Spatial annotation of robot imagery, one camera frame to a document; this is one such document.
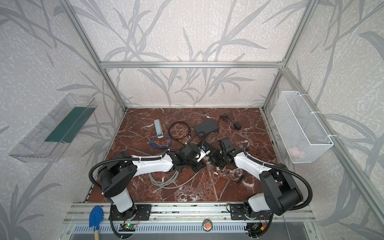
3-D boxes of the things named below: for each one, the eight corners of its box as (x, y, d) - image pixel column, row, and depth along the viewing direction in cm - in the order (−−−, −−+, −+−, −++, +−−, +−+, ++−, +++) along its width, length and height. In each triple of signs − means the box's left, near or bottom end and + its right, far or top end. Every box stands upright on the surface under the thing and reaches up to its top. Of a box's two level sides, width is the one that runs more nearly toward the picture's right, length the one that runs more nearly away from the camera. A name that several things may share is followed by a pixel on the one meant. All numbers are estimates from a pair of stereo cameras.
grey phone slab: (158, 139, 104) (156, 135, 100) (154, 123, 113) (153, 119, 109) (164, 137, 105) (162, 133, 101) (160, 122, 114) (158, 117, 110)
